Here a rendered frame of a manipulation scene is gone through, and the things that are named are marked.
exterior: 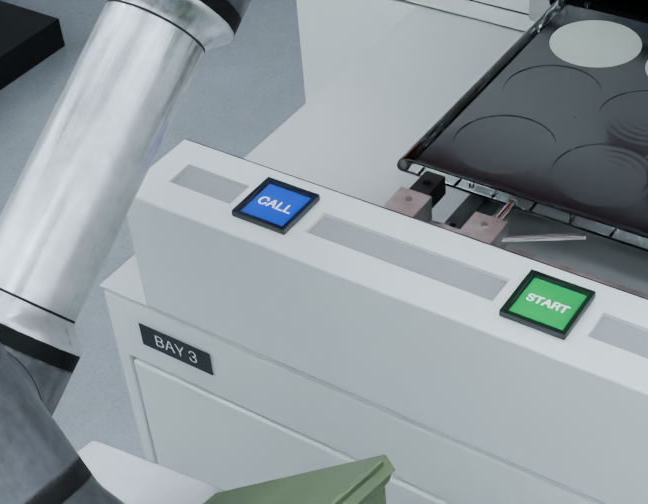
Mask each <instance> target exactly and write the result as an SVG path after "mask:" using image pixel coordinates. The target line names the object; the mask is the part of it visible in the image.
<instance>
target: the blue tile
mask: <svg viewBox="0 0 648 504"><path fill-rule="evenodd" d="M310 199H311V198H309V197H306V196H303V195H301V194H298V193H295V192H292V191H289V190H286V189H284V188H281V187H278V186H275V185H272V184H269V185H268V186H267V187H266V188H265V189H264V190H262V191H261V192H260V193H259V194H258V195H257V196H256V197H255V198H254V199H253V200H252V201H251V202H249V203H248V204H247V205H246V206H245V207H244V208H243V209H242V210H241V211H242V212H245V213H248V214H250V215H253V216H256V217H258V218H261V219H264V220H267V221H269V222H272V223H275V224H277V225H280V226H283V225H284V224H285V223H286V222H287V221H288V220H289V219H290V218H291V217H293V216H294V215H295V214H296V213H297V212H298V211H299V210H300V209H301V208H302V207H303V206H304V205H305V204H306V203H307V202H308V201H309V200H310Z"/></svg>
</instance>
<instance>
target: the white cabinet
mask: <svg viewBox="0 0 648 504"><path fill-rule="evenodd" d="M104 294H105V298H106V302H107V306H108V310H109V314H110V318H111V322H112V326H113V330H114V334H115V338H116V342H117V346H118V350H119V354H120V358H121V362H122V366H123V370H124V374H125V378H126V382H127V386H128V390H129V394H130V399H131V403H132V407H133V411H134V415H135V419H136V423H137V427H138V431H139V435H140V439H141V443H142V447H143V451H144V455H145V459H146V460H148V461H150V462H153V463H155V464H158V465H160V466H163V467H166V468H168V469H171V470H173V471H176V472H178V473H181V474H184V475H186V476H189V477H191V478H194V479H196V480H199V481H202V482H204V483H207V484H209V485H212V486H215V487H217V488H220V489H222V490H225V491H226V490H231V489H235V488H240V487H244V486H248V485H253V484H257V483H262V482H266V481H270V480H275V479H279V478H283V477H288V476H292V475H297V474H301V473H305V472H310V471H314V470H319V469H323V468H327V467H332V466H336V465H340V464H345V463H349V462H354V461H358V460H362V459H367V458H371V457H376V456H380V455H386V456H387V457H388V459H389V460H390V462H391V463H392V465H393V466H394V468H395V471H394V472H393V473H392V474H391V478H390V481H389V482H388V483H387V485H386V486H385V492H386V504H597V503H594V502H592V501H590V500H587V499H585V498H583V497H581V496H578V495H576V494H574V493H571V492H569V491H567V490H564V489H562V488H560V487H557V486H555V485H553V484H551V483H548V482H546V481H544V480H541V479H539V478H537V477H534V476H532V475H530V474H528V473H525V472H523V471H521V470H518V469H516V468H514V467H511V466H509V465H507V464H505V463H502V462H500V461H498V460H495V459H493V458H491V457H488V456H486V455H484V454H482V453H479V452H477V451H475V450H472V449H470V448H468V447H465V446H463V445H461V444H459V443H456V442H454V441H452V440H449V439H447V438H445V437H442V436H440V435H438V434H436V433H433V432H431V431H429V430H426V429H424V428H422V427H419V426H417V425H415V424H413V423H410V422H408V421H406V420H403V419H401V418H399V417H396V416H394V415H392V414H390V413H387V412H385V411H383V410H380V409H378V408H376V407H373V406H371V405H369V404H367V403H364V402H362V401H360V400H357V399H355V398H353V397H350V396H348V395H346V394H344V393H341V392H339V391H337V390H334V389H332V388H330V387H327V386H325V385H323V384H321V383H318V382H316V381H314V380H311V379H309V378H307V377H304V376H302V375H300V374H298V373H295V372H293V371H291V370H288V369H286V368H284V367H281V366H279V365H277V364H275V363H272V362H270V361H268V360H265V359H263V358H261V357H258V356H256V355H254V354H252V353H249V352H247V351H245V350H242V349H240V348H238V347H235V346H233V345H231V344H229V343H226V342H224V341H222V340H219V339H217V338H215V337H212V336H210V335H208V334H206V333H203V332H201V331H199V330H196V329H194V328H192V327H189V326H187V325H185V324H183V323H180V322H178V321H176V320H173V319H171V318H169V317H166V316H164V315H162V314H160V313H157V312H155V311H153V310H150V309H148V308H146V307H143V306H141V305H139V304H137V303H134V302H132V301H130V300H127V299H125V298H123V297H120V296H118V295H116V294H114V293H111V292H109V291H107V290H105V291H104Z"/></svg>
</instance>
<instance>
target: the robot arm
mask: <svg viewBox="0 0 648 504"><path fill-rule="evenodd" d="M250 2H251V0H106V3H105V5H104V7H103V9H102V11H101V13H100V15H99V17H98V19H97V21H96V24H95V26H94V28H93V30H92V32H91V34H90V36H89V38H88V40H87V42H86V44H85V46H84V48H83V50H82V52H81V54H80V56H79V58H78V60H77V62H76V64H75V66H74V68H73V70H72V72H71V74H70V76H69V78H68V80H67V82H66V84H65V86H64V88H63V90H62V92H61V94H60V96H59V98H58V100H57V102H56V104H55V106H54V108H53V110H52V112H51V114H50V116H49V118H48V120H47V122H46V124H45V126H44V128H43V130H42V132H41V134H40V136H39V138H38V140H37V143H36V145H35V147H34V149H33V151H32V153H31V155H30V157H29V159H28V161H27V163H26V165H25V167H24V169H23V171H22V173H21V175H20V177H19V179H18V181H17V183H16V185H15V187H14V189H13V191H12V193H11V195H10V197H9V199H8V201H7V203H6V205H5V207H4V209H3V211H2V213H1V215H0V504H125V503H124V502H123V501H121V500H120V499H119V498H117V497H116V496H114V495H113V494H112V493H110V492H109V491H108V490H106V489H105V488H104V487H103V486H102V485H101V484H100V483H99V482H98V481H97V480H96V478H95V477H94V476H93V474H92V473H91V471H90V470H89V469H88V467H87V466H86V464H85V463H84V462H83V460H82V459H81V457H80V456H79V454H78V453H77V452H76V450H75V449H74V447H73V446H72V444H71V443H70V442H69V440H68V439H67V437H66V436H65V434H64V433H63V431H62V430H61V429H60V427H59V426H58V424H57V423H56V421H55V420H54V419H53V417H52V416H53V414H54V412H55V410H56V408H57V405H58V403H59V401H60V399H61V397H62V395H63V393H64V391H65V389H66V387H67V385H68V383H69V380H70V378H71V376H72V374H73V371H74V369H75V367H76V365H77V363H78V361H79V359H80V357H81V355H82V351H81V348H80V345H79V342H78V340H77V337H76V334H75V329H74V324H75V322H76V320H77V317H78V315H79V313H80V311H81V309H82V307H83V305H84V303H85V301H86V299H87V297H88V295H89V292H90V290H91V288H92V286H93V284H94V282H95V280H96V278H97V276H98V274H99V272H100V270H101V268H102V265H103V263H104V261H105V259H106V257H107V255H108V253H109V251H110V249H111V247H112V245H113V243H114V241H115V238H116V236H117V234H118V232H119V230H120V228H121V226H122V224H123V222H124V220H125V218H126V216H127V214H128V211H129V209H130V207H131V205H132V203H133V201H134V199H135V197H136V195H137V193H138V191H139V189H140V187H141V184H142V182H143V180H144V178H145V176H146V174H147V172H148V170H149V168H150V166H151V164H152V162H153V160H154V157H155V155H156V153H157V151H158V149H159V147H160V145H161V143H162V141H163V139H164V137H165V135H166V133H167V130H168V128H169V126H170V124H171V122H172V120H173V118H174V116H175V114H176V112H177V110H178V108H179V106H180V103H181V101H182V99H183V97H184V95H185V93H186V91H187V89H188V87H189V85H190V83H191V81H192V78H193V76H194V74H195V72H196V70H197V68H198V66H199V64H200V62H201V60H202V58H203V56H204V54H205V52H207V51H208V50H210V49H213V48H216V47H219V46H222V45H225V44H229V43H230V42H231V41H232V39H233V37H234V35H235V33H236V31H237V29H238V27H239V25H240V23H241V21H242V19H243V17H244V15H245V13H246V11H247V9H248V7H249V4H250Z"/></svg>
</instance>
